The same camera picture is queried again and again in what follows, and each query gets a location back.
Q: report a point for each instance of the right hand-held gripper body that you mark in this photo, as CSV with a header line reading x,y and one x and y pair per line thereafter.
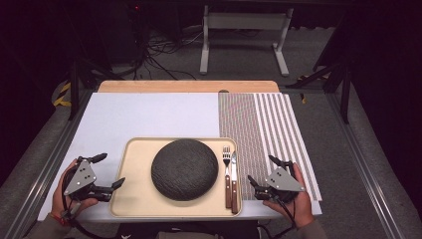
x,y
283,181

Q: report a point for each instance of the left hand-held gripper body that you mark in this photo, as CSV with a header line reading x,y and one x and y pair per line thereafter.
x,y
81,177

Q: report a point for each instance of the beige tray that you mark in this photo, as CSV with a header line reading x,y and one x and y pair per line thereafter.
x,y
136,186

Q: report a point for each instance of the dark textured round plate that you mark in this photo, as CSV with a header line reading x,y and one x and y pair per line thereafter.
x,y
184,169

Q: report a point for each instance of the person's left hand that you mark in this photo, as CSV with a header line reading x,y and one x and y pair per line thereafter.
x,y
58,199

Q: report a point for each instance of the person's right hand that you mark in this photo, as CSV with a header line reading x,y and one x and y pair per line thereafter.
x,y
302,209

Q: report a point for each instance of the striped place mat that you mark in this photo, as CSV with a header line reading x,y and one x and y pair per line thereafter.
x,y
258,126

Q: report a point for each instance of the red wristband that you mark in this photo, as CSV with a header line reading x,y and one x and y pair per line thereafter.
x,y
59,219

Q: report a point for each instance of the white board sheet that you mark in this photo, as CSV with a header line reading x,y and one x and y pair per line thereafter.
x,y
149,113

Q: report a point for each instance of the yellow and black tape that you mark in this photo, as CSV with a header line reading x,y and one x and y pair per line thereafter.
x,y
63,99

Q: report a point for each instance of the black stand legs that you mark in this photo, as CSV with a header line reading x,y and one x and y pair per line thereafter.
x,y
74,86
345,89

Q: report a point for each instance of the person's dark clothing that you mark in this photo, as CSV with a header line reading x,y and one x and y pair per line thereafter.
x,y
185,229

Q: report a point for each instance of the dark box with red light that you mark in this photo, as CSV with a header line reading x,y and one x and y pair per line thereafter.
x,y
136,30

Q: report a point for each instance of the grey metal stand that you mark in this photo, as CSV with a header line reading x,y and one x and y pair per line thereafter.
x,y
245,21

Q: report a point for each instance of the aluminium frame rail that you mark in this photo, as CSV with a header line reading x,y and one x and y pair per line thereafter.
x,y
43,179
361,166

